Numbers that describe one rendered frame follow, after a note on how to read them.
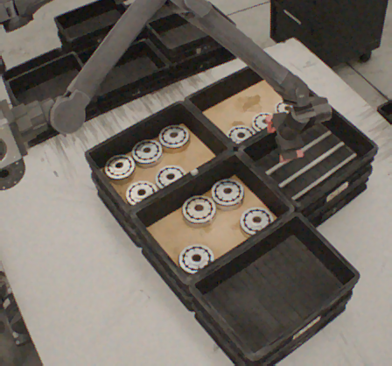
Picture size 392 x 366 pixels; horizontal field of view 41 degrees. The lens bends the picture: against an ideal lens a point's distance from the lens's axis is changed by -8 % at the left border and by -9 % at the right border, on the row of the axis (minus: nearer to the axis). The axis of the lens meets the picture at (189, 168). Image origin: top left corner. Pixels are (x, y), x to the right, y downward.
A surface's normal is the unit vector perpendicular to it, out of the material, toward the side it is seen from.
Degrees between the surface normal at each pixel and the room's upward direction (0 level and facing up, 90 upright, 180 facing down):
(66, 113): 58
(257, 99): 0
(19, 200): 0
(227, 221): 0
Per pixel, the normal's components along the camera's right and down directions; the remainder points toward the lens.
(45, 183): -0.07, -0.64
